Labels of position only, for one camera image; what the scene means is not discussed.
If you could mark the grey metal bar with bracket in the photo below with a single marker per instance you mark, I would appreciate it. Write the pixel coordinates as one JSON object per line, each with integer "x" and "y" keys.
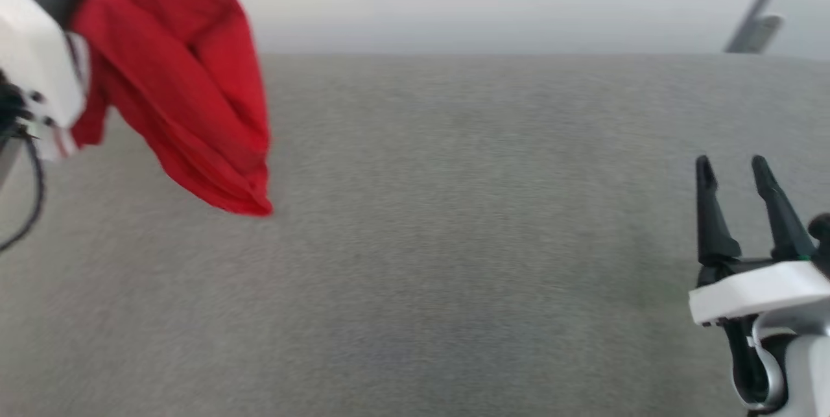
{"x": 755, "y": 21}

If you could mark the grey fabric sofa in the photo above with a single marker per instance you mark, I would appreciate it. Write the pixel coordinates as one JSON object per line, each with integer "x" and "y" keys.
{"x": 454, "y": 242}

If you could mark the red Bulls 23 jersey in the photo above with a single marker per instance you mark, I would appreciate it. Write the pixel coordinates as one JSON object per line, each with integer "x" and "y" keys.
{"x": 175, "y": 73}

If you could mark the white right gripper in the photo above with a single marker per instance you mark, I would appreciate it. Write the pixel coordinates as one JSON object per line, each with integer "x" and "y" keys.
{"x": 758, "y": 290}

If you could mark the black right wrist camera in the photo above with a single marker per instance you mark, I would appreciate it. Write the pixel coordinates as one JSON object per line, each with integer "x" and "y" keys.
{"x": 822, "y": 242}

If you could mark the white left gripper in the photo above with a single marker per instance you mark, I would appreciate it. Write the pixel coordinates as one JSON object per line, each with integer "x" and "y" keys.
{"x": 32, "y": 47}

